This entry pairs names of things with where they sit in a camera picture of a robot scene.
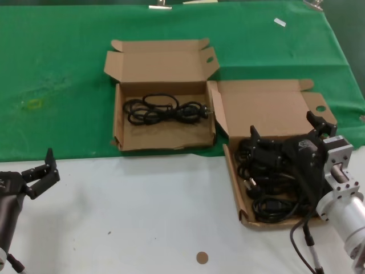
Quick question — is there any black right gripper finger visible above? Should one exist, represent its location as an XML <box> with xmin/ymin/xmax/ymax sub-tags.
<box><xmin>250</xmin><ymin>125</ymin><xmax>284</xmax><ymax>172</ymax></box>
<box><xmin>306</xmin><ymin>111</ymin><xmax>338</xmax><ymax>140</ymax></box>

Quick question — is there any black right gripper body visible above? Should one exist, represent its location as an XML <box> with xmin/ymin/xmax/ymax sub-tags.
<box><xmin>281</xmin><ymin>130</ymin><xmax>327</xmax><ymax>207</ymax></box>

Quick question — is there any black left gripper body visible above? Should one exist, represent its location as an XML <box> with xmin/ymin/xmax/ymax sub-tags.
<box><xmin>0</xmin><ymin>170</ymin><xmax>30</xmax><ymax>198</ymax></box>

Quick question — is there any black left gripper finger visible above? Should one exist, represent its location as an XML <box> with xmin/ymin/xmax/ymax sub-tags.
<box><xmin>21</xmin><ymin>147</ymin><xmax>54</xmax><ymax>180</ymax></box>
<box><xmin>27</xmin><ymin>148</ymin><xmax>61</xmax><ymax>200</ymax></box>

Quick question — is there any black power cable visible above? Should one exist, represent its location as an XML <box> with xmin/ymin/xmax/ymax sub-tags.
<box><xmin>252</xmin><ymin>197</ymin><xmax>311</xmax><ymax>223</ymax></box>
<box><xmin>244</xmin><ymin>176</ymin><xmax>286</xmax><ymax>200</ymax></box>
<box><xmin>123</xmin><ymin>94</ymin><xmax>214</xmax><ymax>127</ymax></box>
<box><xmin>235</xmin><ymin>138</ymin><xmax>258</xmax><ymax>178</ymax></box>

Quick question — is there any cardboard box with round hole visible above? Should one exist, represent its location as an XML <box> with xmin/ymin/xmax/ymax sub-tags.
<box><xmin>206</xmin><ymin>79</ymin><xmax>339</xmax><ymax>232</ymax></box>

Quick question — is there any cardboard box with torn rim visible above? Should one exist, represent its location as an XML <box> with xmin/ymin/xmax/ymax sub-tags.
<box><xmin>103</xmin><ymin>38</ymin><xmax>220</xmax><ymax>152</ymax></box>

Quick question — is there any yellow rubber band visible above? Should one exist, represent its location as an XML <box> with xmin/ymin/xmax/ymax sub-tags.
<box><xmin>24</xmin><ymin>98</ymin><xmax>44</xmax><ymax>111</ymax></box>

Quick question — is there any green table cloth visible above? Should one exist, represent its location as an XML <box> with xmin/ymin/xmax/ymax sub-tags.
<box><xmin>0</xmin><ymin>0</ymin><xmax>365</xmax><ymax>164</ymax></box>

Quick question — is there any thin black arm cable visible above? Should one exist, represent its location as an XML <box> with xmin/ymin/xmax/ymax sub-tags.
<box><xmin>290</xmin><ymin>212</ymin><xmax>318</xmax><ymax>274</ymax></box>

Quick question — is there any cable with silver connector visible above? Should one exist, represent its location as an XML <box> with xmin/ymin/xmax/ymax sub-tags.
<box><xmin>302</xmin><ymin>221</ymin><xmax>325</xmax><ymax>274</ymax></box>

